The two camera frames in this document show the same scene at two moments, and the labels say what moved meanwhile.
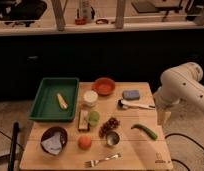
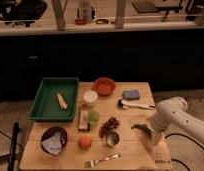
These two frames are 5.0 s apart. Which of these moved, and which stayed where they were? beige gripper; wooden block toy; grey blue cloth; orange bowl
Moved: beige gripper
Stayed: orange bowl; wooden block toy; grey blue cloth
